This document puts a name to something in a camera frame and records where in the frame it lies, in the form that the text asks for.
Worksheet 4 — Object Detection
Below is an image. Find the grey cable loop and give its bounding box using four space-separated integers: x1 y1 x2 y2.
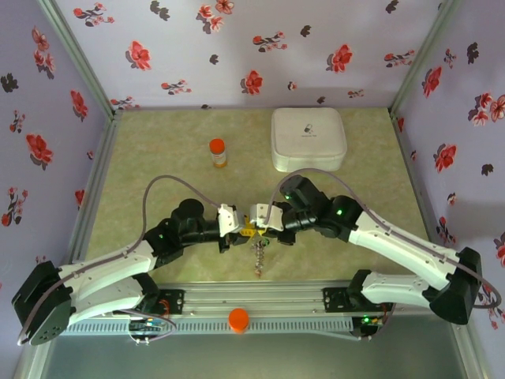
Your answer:
125 311 181 347

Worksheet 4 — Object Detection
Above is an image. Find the aluminium frame post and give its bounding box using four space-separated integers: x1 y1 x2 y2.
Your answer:
389 0 463 118
37 0 124 119

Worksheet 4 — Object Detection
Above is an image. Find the grey left arm cable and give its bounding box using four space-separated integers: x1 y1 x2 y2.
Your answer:
16 175 224 347

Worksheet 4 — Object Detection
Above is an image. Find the orange plastic cylinder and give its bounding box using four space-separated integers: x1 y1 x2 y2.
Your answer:
227 307 251 336

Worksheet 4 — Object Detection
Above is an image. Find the grey right arm cable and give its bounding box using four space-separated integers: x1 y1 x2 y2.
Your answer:
266 168 503 309

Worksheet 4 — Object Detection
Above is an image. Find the white zip case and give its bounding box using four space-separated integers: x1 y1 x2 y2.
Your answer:
270 107 349 174

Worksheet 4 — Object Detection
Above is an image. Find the aluminium side rail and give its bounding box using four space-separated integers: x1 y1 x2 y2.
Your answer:
65 112 123 280
389 110 473 287

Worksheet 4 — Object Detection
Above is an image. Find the small circuit board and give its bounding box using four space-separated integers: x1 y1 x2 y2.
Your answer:
129 315 167 332
353 313 387 341

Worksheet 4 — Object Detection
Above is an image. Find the silver keyring chain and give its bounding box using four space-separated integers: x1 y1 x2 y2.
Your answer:
250 235 270 280

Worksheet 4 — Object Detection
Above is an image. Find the orange pill bottle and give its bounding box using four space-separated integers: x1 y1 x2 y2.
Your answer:
208 137 230 170

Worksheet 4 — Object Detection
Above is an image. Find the perforated metal cable tray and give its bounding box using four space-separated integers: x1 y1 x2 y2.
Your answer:
80 317 355 337

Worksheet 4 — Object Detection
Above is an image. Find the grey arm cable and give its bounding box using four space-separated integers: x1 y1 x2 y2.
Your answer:
266 168 503 309
16 175 224 347

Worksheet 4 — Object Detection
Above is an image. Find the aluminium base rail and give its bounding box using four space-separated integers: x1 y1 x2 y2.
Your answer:
43 279 471 317

